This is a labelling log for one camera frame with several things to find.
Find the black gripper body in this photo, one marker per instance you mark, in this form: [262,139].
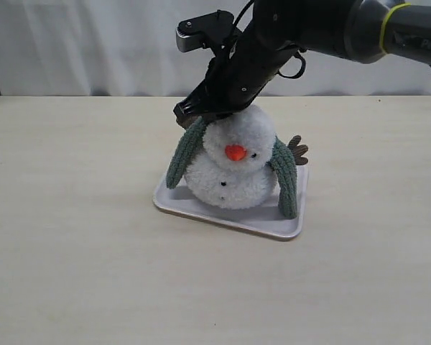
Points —
[234,77]

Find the green fleece scarf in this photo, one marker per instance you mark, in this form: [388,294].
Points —
[186,148]

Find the white backdrop curtain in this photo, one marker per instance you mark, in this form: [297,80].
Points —
[127,48]

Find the white rectangular plastic tray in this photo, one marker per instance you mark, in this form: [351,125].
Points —
[264,220]

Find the white plush snowman toy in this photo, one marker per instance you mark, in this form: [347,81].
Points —
[241,161]

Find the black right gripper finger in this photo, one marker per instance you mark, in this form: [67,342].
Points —
[200,104]

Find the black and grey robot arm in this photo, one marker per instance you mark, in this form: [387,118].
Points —
[359,31]

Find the black toothed left gripper finger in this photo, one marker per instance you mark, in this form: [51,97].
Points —
[206,31]

